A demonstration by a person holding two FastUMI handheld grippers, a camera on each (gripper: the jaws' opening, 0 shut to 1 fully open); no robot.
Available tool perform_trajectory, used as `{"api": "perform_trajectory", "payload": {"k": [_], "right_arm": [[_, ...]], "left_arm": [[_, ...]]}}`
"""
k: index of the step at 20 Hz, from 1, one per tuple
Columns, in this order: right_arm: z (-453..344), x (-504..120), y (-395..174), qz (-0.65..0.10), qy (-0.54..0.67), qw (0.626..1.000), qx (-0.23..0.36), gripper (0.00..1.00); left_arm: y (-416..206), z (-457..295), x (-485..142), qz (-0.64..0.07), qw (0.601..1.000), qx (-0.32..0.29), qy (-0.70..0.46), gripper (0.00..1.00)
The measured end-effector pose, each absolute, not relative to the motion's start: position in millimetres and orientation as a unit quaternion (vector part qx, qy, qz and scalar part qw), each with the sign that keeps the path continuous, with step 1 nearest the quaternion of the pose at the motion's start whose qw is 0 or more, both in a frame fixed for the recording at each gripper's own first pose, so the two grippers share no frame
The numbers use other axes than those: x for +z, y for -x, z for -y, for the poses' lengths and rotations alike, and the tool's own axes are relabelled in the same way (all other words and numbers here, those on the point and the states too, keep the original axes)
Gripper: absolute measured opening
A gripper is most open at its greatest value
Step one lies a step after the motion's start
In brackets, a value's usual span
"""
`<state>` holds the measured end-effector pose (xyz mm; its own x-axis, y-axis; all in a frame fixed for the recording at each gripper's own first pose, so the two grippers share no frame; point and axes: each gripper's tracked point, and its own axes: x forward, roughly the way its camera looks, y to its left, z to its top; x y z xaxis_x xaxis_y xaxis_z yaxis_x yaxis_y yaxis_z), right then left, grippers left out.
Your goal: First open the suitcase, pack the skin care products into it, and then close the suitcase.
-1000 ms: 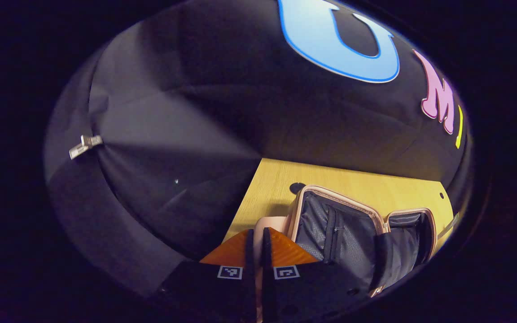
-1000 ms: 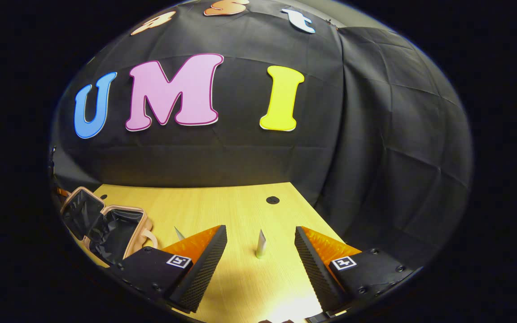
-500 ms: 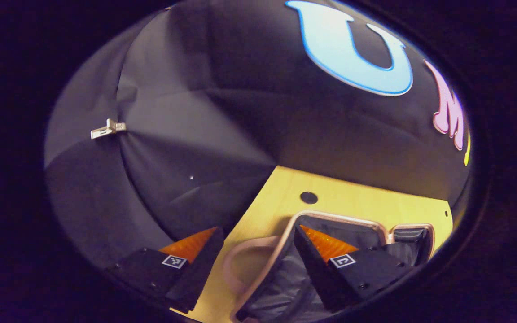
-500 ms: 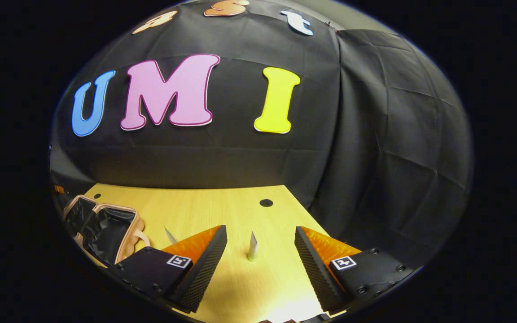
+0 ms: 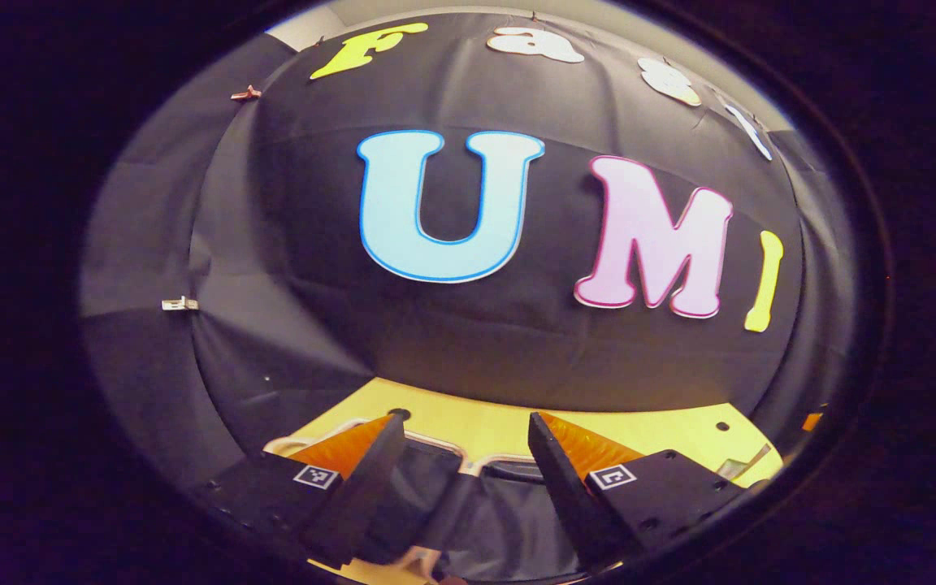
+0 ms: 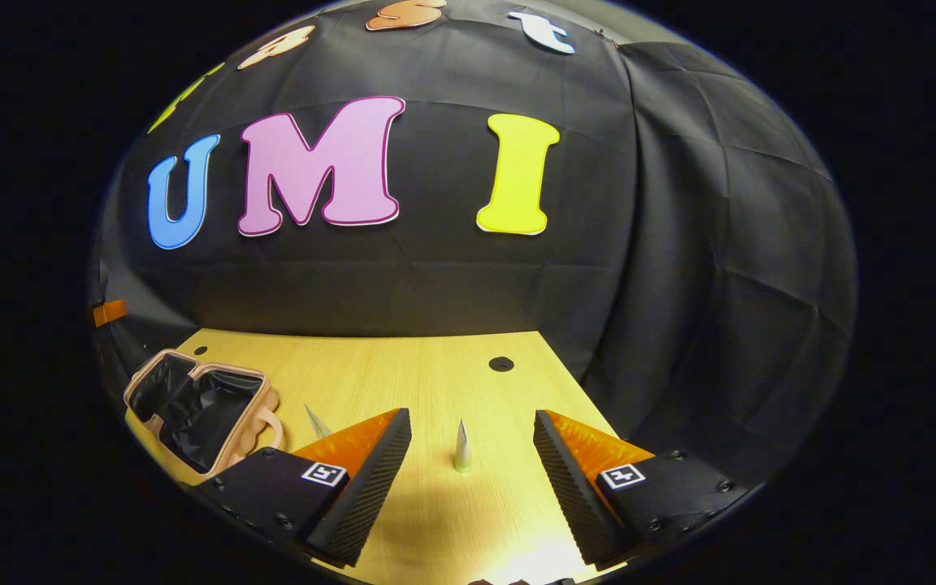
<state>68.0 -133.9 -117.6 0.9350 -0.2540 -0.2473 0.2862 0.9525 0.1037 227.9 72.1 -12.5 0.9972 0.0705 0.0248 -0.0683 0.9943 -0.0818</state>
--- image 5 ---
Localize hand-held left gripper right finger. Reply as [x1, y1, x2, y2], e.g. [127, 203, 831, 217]
[526, 410, 749, 574]

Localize black backdrop cloth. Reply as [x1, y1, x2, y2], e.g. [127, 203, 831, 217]
[78, 12, 855, 496]

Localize beige scalloped suitcase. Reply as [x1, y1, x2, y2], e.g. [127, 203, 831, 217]
[263, 416, 591, 582]

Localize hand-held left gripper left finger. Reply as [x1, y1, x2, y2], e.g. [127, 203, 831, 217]
[192, 410, 408, 570]

